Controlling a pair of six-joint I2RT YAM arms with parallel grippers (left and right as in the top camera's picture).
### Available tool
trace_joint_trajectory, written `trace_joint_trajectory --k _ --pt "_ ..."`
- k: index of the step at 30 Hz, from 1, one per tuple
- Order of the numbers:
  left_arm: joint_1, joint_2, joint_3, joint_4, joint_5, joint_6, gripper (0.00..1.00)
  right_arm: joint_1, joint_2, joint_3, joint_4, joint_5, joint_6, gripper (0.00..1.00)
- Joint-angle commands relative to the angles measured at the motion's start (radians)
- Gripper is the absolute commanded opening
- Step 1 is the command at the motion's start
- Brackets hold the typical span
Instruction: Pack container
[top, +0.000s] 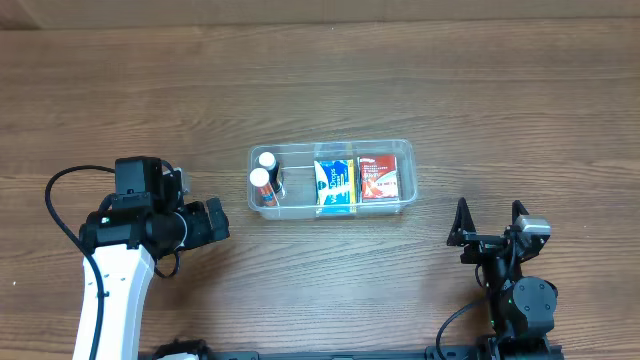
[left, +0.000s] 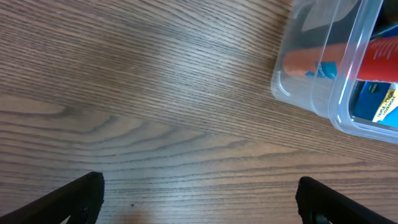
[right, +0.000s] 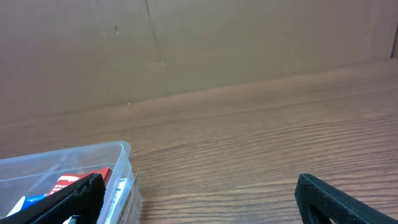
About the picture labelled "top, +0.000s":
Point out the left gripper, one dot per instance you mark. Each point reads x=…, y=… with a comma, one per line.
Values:
x=209, y=226

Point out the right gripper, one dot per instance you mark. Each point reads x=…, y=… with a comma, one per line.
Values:
x=487, y=240

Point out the orange tube white cap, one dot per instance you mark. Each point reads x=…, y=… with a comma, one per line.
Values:
x=260, y=179

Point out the dark bottle white cap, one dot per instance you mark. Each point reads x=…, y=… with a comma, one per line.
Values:
x=268, y=161

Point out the red medicine box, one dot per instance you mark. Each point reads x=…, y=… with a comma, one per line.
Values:
x=379, y=178

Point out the blue yellow lozenge box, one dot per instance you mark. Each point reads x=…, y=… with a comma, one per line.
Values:
x=335, y=187

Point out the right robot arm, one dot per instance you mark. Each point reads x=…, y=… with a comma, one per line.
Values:
x=521, y=308

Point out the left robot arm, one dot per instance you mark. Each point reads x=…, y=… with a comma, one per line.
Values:
x=144, y=220

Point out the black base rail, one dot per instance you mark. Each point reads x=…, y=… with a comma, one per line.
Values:
x=198, y=349

